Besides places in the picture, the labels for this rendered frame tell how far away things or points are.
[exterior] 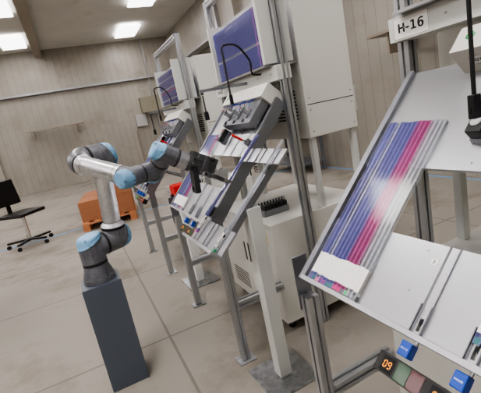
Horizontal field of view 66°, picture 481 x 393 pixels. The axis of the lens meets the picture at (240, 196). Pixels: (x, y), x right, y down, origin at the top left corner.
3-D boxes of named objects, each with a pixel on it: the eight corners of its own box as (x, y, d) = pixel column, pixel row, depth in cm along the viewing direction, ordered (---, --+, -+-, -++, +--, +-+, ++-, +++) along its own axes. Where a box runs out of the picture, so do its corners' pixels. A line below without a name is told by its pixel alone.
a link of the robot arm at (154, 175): (131, 175, 154) (140, 157, 147) (152, 168, 162) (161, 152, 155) (142, 189, 152) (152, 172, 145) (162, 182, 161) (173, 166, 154)
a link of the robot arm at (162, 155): (147, 150, 152) (156, 135, 146) (173, 158, 156) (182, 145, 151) (146, 163, 147) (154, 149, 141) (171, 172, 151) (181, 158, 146)
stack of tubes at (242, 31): (262, 65, 180) (251, 6, 174) (221, 83, 226) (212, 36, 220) (284, 62, 184) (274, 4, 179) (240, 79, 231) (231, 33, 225)
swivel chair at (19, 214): (58, 233, 553) (39, 172, 533) (47, 246, 496) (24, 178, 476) (16, 243, 544) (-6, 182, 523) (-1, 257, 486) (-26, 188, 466)
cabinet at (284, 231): (289, 334, 201) (269, 226, 188) (235, 289, 264) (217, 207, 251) (379, 290, 226) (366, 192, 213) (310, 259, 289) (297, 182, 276)
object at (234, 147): (252, 161, 182) (245, 156, 180) (206, 158, 241) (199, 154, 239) (283, 104, 185) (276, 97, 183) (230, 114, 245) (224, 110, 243)
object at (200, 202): (213, 227, 177) (207, 224, 176) (175, 207, 236) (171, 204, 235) (231, 192, 179) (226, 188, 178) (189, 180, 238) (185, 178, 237)
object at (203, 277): (191, 291, 277) (165, 190, 260) (182, 281, 298) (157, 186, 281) (220, 279, 286) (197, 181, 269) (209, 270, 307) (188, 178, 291)
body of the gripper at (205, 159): (220, 160, 155) (194, 150, 150) (213, 180, 155) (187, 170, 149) (213, 160, 162) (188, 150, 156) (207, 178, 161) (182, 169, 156)
